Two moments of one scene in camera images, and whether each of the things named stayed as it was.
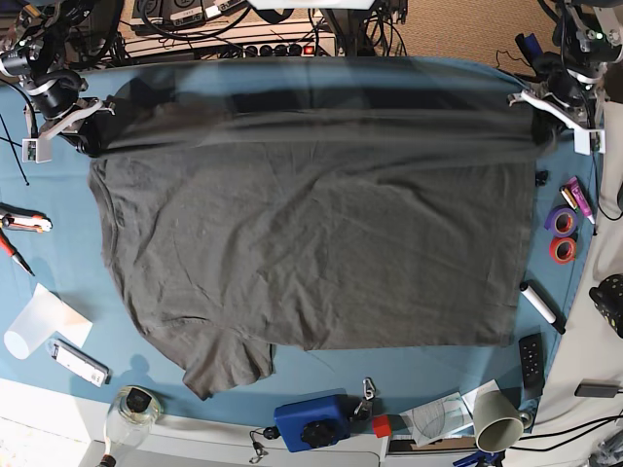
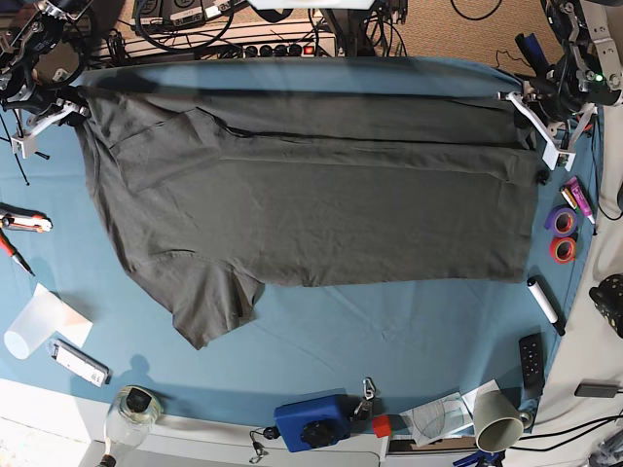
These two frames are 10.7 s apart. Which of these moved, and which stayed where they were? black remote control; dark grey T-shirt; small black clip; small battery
Moved: dark grey T-shirt
Stayed: black remote control; small black clip; small battery
